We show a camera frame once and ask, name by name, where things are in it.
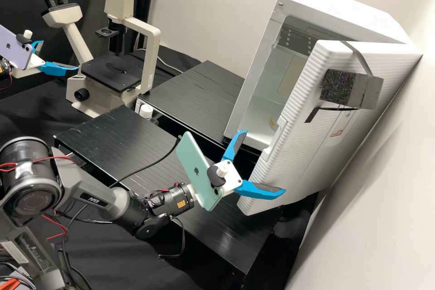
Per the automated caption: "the thin black wire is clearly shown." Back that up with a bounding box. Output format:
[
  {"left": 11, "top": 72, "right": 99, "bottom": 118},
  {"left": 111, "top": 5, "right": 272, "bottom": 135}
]
[{"left": 158, "top": 216, "right": 187, "bottom": 259}]

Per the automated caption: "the white incubator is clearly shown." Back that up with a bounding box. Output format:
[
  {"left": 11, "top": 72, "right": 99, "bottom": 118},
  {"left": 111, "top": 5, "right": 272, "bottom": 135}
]
[{"left": 222, "top": 0, "right": 424, "bottom": 153}]

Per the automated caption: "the wrist camera phone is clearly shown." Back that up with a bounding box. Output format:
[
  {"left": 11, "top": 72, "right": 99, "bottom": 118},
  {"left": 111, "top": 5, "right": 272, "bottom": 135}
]
[
  {"left": 0, "top": 24, "right": 34, "bottom": 70},
  {"left": 175, "top": 130, "right": 232, "bottom": 212}
]

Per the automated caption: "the right wrist camera phone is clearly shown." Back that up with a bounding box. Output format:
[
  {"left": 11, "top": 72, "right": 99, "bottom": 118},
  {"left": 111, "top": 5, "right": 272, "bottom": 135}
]
[{"left": 175, "top": 130, "right": 232, "bottom": 212}]

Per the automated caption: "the left wrist camera phone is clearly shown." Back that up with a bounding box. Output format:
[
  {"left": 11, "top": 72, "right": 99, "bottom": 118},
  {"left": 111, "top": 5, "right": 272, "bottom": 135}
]
[{"left": 0, "top": 24, "right": 34, "bottom": 70}]

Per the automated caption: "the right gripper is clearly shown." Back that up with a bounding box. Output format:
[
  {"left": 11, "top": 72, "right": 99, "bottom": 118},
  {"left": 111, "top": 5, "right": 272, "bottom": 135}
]
[{"left": 217, "top": 129, "right": 287, "bottom": 201}]

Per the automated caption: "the incubator door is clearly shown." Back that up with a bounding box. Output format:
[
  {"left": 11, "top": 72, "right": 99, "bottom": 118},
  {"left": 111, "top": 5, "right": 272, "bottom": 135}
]
[{"left": 237, "top": 39, "right": 424, "bottom": 217}]

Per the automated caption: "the white power cable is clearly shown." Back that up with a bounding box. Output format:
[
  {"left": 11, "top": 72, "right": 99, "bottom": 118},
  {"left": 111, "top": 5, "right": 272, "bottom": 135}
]
[{"left": 155, "top": 55, "right": 186, "bottom": 75}]

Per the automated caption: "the black cable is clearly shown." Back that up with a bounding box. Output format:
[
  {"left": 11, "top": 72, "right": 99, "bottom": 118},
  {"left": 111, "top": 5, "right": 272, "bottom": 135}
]
[{"left": 108, "top": 135, "right": 183, "bottom": 189}]

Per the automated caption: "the cream microscope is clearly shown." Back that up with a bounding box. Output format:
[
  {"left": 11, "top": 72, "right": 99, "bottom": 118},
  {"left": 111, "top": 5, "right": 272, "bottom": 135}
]
[{"left": 41, "top": 0, "right": 162, "bottom": 119}]

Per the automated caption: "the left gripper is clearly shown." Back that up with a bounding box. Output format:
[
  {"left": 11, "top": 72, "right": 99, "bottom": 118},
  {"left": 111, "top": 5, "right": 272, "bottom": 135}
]
[{"left": 14, "top": 39, "right": 80, "bottom": 78}]

